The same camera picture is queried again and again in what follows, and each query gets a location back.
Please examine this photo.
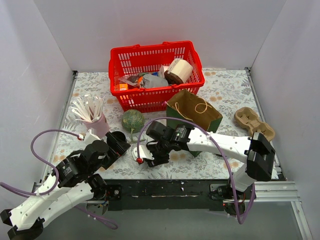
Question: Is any pink small roll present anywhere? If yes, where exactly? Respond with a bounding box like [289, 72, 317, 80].
[158, 65, 169, 78]

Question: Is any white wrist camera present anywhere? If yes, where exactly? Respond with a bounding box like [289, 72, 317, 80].
[77, 128, 101, 145]
[131, 144, 154, 164]

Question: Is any pink cup of straws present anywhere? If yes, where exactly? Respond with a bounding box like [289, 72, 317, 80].
[71, 93, 110, 138]

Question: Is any orange small box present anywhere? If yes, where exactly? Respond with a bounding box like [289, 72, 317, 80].
[119, 83, 129, 91]

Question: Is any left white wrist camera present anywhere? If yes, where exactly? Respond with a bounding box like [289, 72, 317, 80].
[77, 128, 101, 145]

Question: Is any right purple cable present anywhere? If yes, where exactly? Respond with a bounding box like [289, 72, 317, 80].
[136, 117, 256, 225]

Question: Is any brown cardboard cup carrier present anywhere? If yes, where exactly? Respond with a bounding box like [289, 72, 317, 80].
[234, 107, 276, 142]

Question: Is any grey plastic pouch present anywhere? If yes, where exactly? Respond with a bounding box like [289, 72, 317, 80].
[140, 74, 169, 89]

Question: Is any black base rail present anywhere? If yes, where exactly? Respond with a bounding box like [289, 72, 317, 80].
[77, 179, 257, 211]

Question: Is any green paper bag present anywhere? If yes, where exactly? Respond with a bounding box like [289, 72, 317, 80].
[166, 89, 223, 158]

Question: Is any beige and brown roll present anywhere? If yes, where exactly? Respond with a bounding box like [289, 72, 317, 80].
[164, 58, 193, 85]

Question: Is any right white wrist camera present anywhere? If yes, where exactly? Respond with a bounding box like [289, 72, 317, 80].
[131, 144, 154, 164]

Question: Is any floral table mat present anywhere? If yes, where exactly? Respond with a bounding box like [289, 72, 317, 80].
[48, 68, 280, 180]

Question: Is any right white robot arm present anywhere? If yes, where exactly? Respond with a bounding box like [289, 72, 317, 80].
[144, 121, 276, 199]

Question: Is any aluminium frame rail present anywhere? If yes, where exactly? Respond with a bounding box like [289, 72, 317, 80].
[255, 181, 301, 202]

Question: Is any red plastic shopping basket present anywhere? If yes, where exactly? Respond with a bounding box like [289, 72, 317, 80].
[108, 40, 205, 113]

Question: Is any green round melon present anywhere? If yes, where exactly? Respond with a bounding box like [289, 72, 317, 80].
[121, 109, 145, 143]

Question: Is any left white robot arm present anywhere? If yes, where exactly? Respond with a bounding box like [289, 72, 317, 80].
[0, 131, 131, 240]

